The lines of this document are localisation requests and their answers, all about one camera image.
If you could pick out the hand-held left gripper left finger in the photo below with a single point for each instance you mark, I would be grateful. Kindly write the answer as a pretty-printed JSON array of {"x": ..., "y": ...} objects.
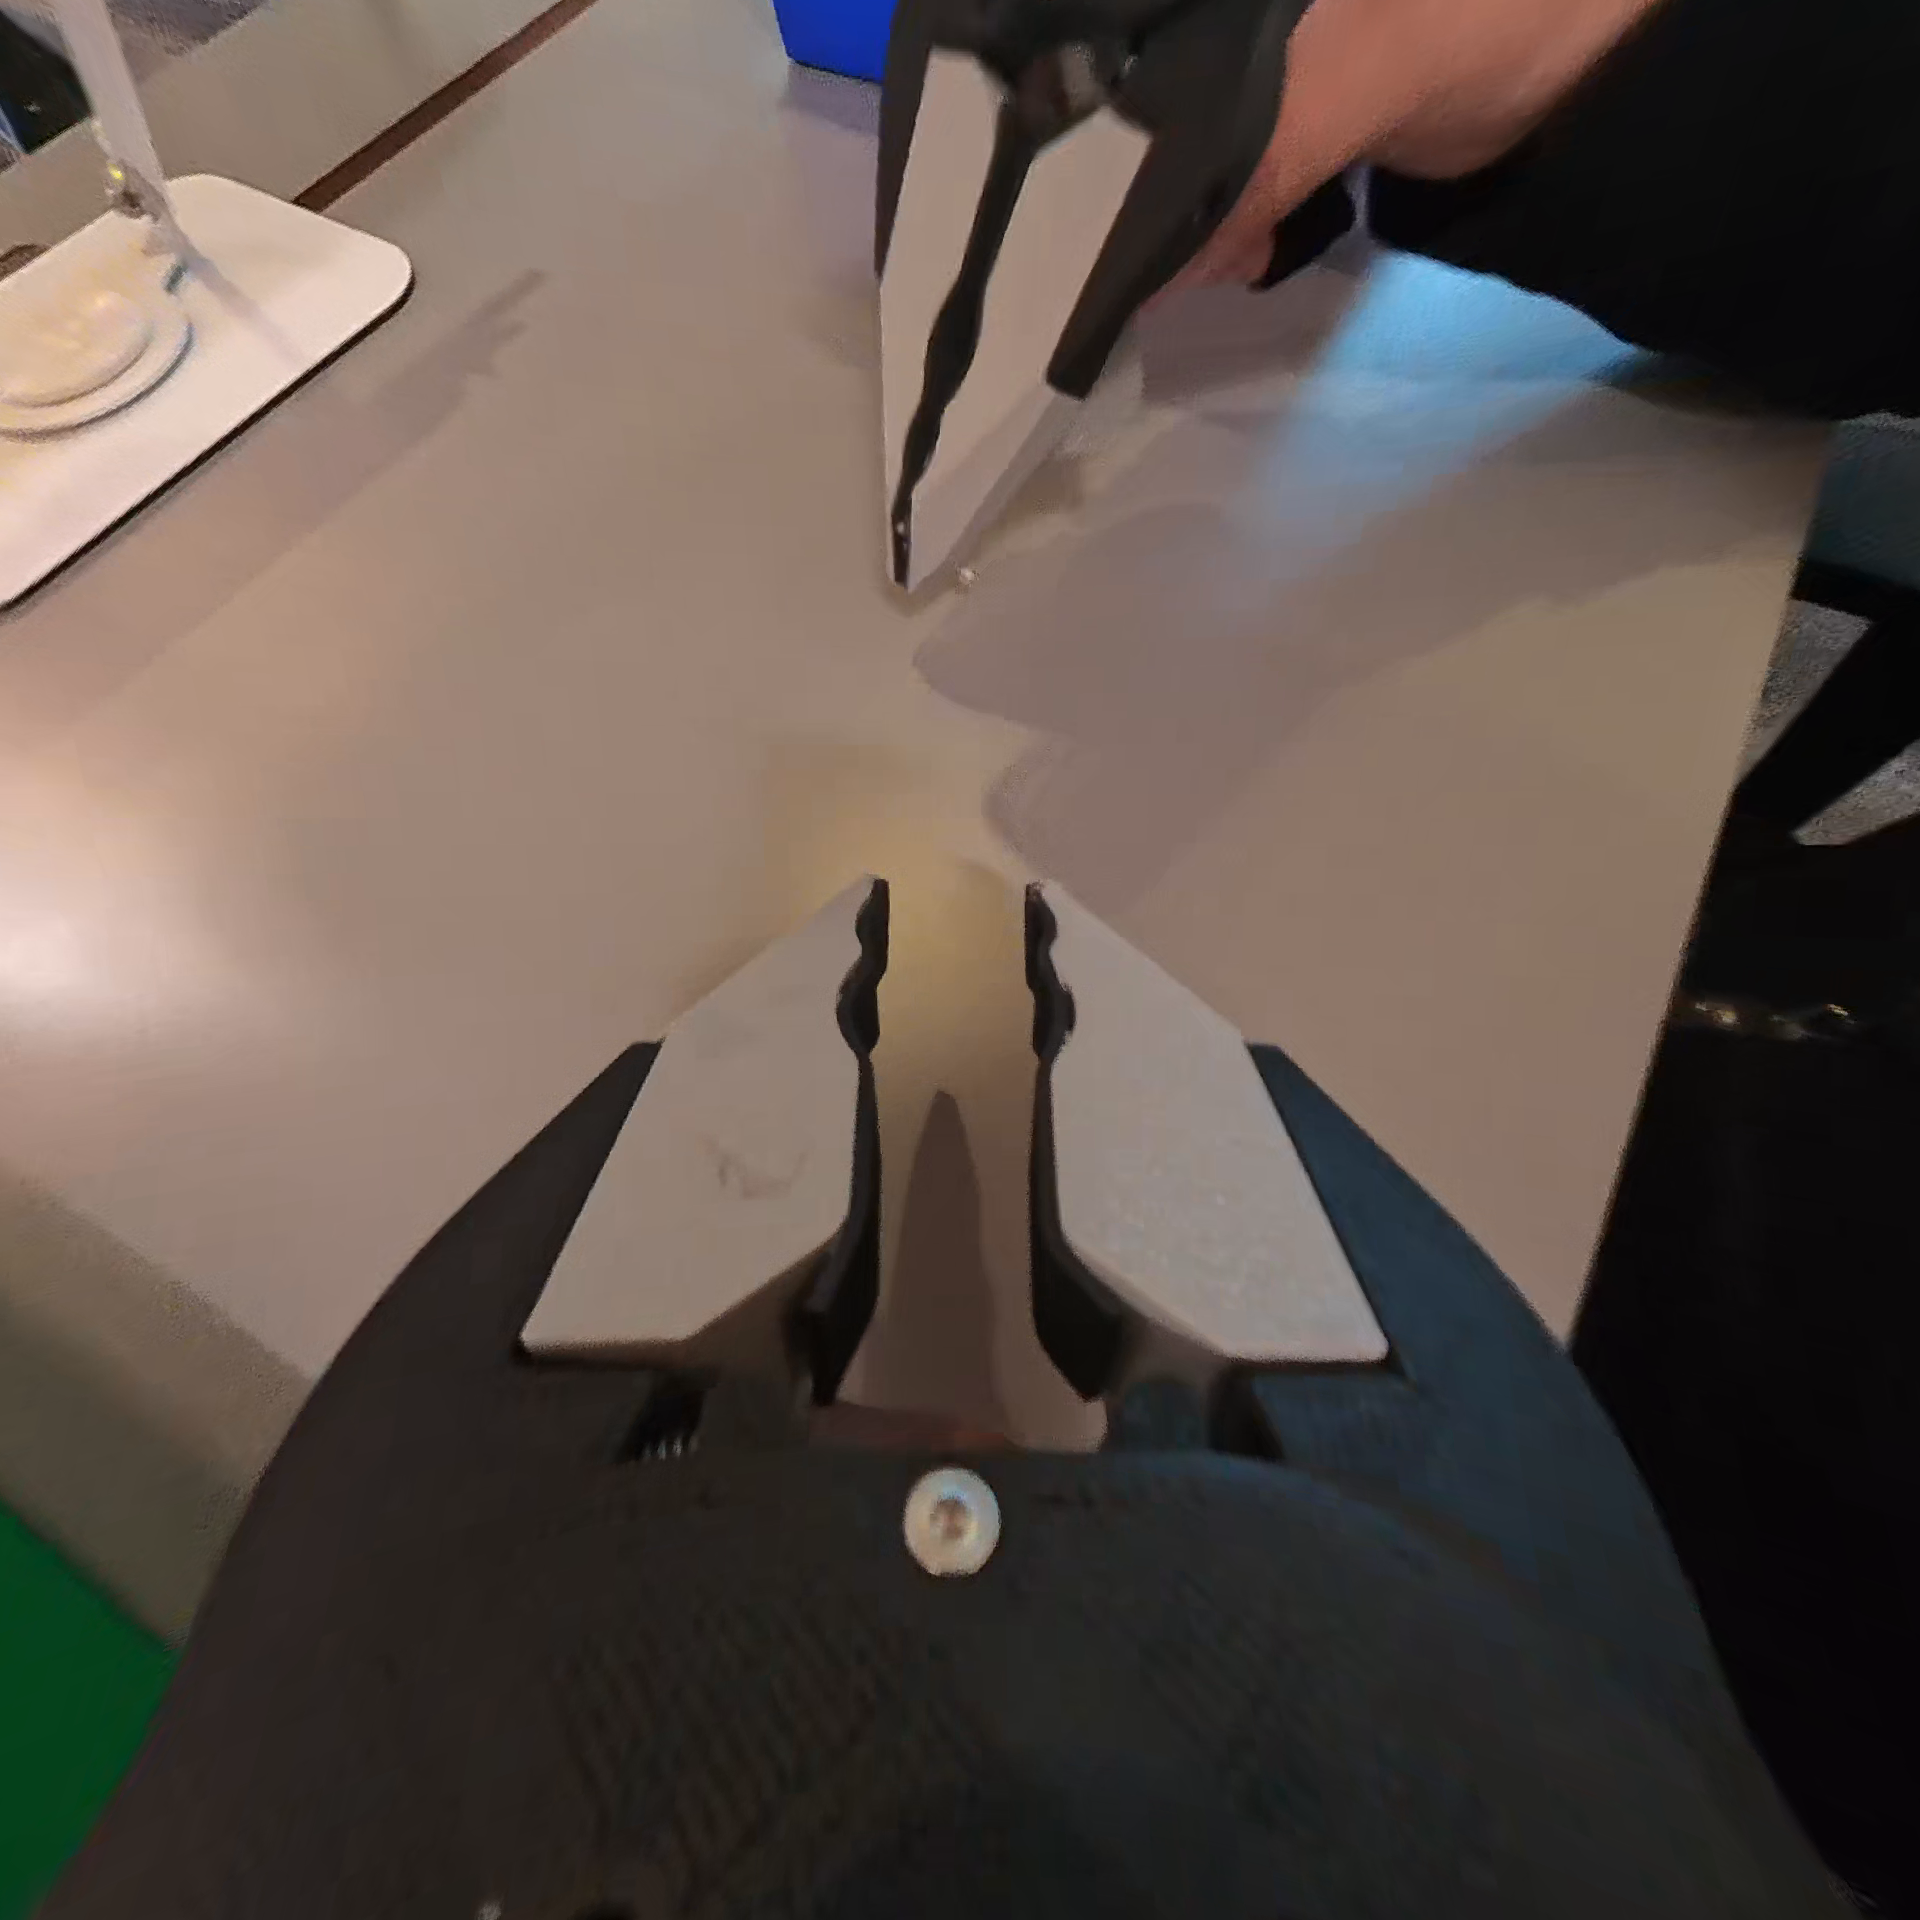
[{"x": 706, "y": 1186}]

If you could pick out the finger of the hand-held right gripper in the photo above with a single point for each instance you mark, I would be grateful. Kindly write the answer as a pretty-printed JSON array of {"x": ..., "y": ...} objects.
[
  {"x": 1170, "y": 195},
  {"x": 1036, "y": 300}
]

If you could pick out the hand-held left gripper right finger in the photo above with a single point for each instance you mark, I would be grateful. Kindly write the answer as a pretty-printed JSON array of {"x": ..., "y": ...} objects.
[{"x": 1200, "y": 1199}]

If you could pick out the person's right forearm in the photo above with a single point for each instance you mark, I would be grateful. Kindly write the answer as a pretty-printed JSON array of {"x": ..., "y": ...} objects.
[{"x": 1724, "y": 195}]

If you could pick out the person's right hand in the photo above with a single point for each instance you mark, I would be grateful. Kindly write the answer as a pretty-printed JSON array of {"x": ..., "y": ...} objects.
[{"x": 1425, "y": 75}]

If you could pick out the blue plastic bin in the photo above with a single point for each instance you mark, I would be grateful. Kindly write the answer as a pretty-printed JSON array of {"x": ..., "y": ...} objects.
[{"x": 839, "y": 34}]

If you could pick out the person's dark clothed body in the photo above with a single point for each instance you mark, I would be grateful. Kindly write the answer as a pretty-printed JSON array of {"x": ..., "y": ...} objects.
[{"x": 1783, "y": 1351}]

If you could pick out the white display stand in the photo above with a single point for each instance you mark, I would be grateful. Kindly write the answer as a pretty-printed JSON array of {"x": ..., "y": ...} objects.
[{"x": 285, "y": 285}]

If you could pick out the clear round disc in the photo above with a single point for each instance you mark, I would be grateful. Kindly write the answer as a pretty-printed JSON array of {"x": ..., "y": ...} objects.
[{"x": 84, "y": 353}]

